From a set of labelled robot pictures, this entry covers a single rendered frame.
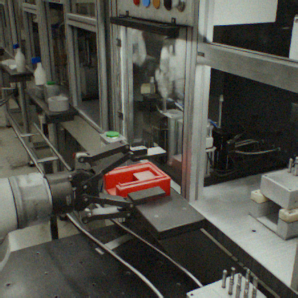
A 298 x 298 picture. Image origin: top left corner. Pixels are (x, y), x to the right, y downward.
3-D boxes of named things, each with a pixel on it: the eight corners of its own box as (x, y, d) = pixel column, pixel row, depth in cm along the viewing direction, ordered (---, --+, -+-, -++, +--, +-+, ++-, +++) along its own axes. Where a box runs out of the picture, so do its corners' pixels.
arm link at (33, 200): (14, 191, 64) (52, 183, 66) (4, 168, 71) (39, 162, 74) (20, 240, 68) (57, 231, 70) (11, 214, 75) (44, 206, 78)
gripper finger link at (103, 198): (84, 194, 73) (81, 201, 73) (136, 205, 79) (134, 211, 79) (77, 185, 76) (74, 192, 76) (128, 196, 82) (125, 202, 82)
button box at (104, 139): (100, 167, 134) (98, 132, 129) (122, 162, 137) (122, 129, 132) (109, 176, 127) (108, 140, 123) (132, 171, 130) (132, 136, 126)
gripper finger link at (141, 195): (134, 199, 79) (134, 203, 79) (165, 192, 82) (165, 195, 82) (127, 193, 81) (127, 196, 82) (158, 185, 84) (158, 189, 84)
